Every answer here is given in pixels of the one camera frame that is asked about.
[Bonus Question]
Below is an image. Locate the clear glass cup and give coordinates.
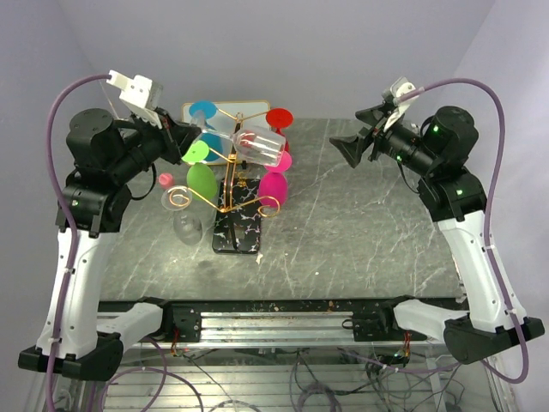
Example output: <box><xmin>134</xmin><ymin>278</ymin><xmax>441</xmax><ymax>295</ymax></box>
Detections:
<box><xmin>161</xmin><ymin>185</ymin><xmax>203</xmax><ymax>245</ymax></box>
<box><xmin>187</xmin><ymin>110</ymin><xmax>286</xmax><ymax>167</ymax></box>

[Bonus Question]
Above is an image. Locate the aluminium mounting rail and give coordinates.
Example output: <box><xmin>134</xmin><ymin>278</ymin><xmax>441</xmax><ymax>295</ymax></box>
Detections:
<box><xmin>96</xmin><ymin>300</ymin><xmax>498</xmax><ymax>348</ymax></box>

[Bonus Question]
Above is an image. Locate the gold framed mirror tray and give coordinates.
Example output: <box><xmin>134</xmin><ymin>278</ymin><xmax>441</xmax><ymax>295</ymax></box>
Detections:
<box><xmin>181</xmin><ymin>100</ymin><xmax>271</xmax><ymax>166</ymax></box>

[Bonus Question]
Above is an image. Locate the green plastic wine glass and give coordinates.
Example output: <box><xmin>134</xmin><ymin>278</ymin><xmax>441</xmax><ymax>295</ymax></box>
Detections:
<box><xmin>182</xmin><ymin>140</ymin><xmax>217</xmax><ymax>200</ymax></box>

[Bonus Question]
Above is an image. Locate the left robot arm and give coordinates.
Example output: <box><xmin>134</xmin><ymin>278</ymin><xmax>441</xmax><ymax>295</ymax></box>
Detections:
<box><xmin>18</xmin><ymin>108</ymin><xmax>201</xmax><ymax>381</ymax></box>

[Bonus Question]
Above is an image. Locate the blue plastic wine glass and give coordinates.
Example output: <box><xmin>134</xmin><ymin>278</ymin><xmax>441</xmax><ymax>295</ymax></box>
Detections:
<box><xmin>189</xmin><ymin>100</ymin><xmax>223</xmax><ymax>163</ymax></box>

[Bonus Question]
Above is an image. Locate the red plastic wine glass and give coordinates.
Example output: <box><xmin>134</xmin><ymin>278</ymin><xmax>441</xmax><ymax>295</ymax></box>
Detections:
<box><xmin>265</xmin><ymin>107</ymin><xmax>294</xmax><ymax>137</ymax></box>

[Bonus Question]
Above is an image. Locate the pink small bottle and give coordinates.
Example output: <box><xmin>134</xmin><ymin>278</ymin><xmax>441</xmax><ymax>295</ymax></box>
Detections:
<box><xmin>158</xmin><ymin>173</ymin><xmax>175</xmax><ymax>190</ymax></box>

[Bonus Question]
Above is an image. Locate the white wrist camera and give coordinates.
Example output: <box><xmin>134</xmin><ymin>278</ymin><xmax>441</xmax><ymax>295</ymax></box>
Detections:
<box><xmin>382</xmin><ymin>76</ymin><xmax>416</xmax><ymax>131</ymax></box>
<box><xmin>106</xmin><ymin>70</ymin><xmax>163</xmax><ymax>130</ymax></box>

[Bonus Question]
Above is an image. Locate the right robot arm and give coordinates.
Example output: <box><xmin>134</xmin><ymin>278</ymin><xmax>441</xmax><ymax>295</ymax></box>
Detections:
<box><xmin>329</xmin><ymin>102</ymin><xmax>545</xmax><ymax>365</ymax></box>

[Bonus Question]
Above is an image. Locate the gold wine glass rack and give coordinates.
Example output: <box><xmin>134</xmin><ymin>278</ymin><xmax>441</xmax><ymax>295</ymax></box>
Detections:
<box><xmin>167</xmin><ymin>109</ymin><xmax>288</xmax><ymax>255</ymax></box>

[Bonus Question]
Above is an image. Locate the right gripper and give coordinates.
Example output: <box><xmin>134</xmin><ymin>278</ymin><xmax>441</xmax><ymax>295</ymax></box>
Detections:
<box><xmin>330</xmin><ymin>102</ymin><xmax>439</xmax><ymax>176</ymax></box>

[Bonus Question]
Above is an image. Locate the pink plastic wine glass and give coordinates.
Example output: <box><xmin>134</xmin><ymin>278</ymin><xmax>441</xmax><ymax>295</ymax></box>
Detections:
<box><xmin>257</xmin><ymin>151</ymin><xmax>293</xmax><ymax>209</ymax></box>

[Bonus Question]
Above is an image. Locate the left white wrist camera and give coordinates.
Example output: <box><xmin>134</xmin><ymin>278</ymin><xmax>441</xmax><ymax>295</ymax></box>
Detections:
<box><xmin>106</xmin><ymin>70</ymin><xmax>163</xmax><ymax>130</ymax></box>

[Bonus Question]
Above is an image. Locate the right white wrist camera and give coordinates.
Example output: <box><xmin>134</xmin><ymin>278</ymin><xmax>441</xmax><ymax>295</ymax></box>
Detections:
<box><xmin>382</xmin><ymin>76</ymin><xmax>416</xmax><ymax>131</ymax></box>

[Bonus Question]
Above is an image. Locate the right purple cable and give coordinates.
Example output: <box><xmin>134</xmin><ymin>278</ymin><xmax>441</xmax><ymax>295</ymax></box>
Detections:
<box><xmin>338</xmin><ymin>77</ymin><xmax>529</xmax><ymax>384</ymax></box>

